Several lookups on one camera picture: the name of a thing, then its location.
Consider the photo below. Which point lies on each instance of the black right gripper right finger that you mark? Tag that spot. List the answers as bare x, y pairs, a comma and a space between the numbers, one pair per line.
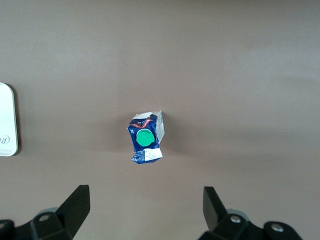
215, 215

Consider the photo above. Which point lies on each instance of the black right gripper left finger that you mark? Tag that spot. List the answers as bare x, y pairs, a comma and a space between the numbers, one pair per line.
72, 212

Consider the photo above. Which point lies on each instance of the white tray with bear drawing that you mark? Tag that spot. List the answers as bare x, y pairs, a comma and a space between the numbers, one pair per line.
7, 120

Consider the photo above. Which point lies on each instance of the blue milk carton green cap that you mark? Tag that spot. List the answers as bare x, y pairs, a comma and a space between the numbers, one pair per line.
135, 147

